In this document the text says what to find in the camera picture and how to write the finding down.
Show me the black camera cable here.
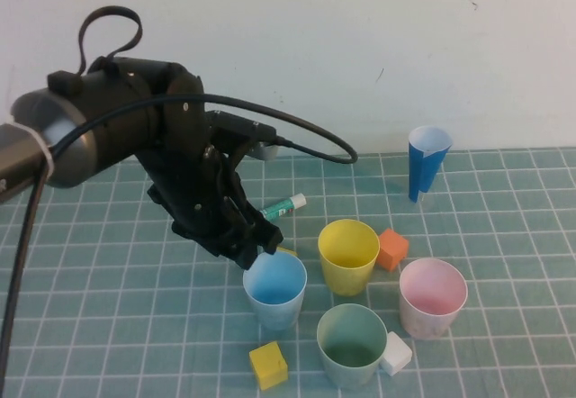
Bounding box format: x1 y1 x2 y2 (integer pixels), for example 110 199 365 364
0 93 360 372

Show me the pink plastic cup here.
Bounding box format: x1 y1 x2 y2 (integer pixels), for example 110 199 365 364
399 257 469 341

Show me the yellow plastic cup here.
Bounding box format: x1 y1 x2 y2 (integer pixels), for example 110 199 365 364
317 219 382 297

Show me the white cable tie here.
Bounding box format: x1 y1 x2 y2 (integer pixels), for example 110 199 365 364
8 121 56 175

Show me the green and white glue stick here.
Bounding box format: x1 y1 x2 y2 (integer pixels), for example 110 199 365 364
259 193 308 220

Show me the teal checked tablecloth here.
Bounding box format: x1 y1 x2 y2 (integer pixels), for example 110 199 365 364
0 146 576 398

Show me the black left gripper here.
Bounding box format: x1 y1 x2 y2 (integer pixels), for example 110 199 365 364
139 144 285 270

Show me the black looped flat cable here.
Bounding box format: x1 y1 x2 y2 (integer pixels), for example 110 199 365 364
78 5 143 76

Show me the green plastic cup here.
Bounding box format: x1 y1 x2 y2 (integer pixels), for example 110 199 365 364
316 303 389 390

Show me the white foam cube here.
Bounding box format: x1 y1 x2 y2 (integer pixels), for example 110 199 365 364
380 330 414 376

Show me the light blue plastic cup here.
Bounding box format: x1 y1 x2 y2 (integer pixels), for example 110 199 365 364
242 251 309 331

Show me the blue paper cone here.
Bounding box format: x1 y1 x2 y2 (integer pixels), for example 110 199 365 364
408 125 454 204

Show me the orange foam cube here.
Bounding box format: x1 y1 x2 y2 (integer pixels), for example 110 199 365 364
376 228 411 274

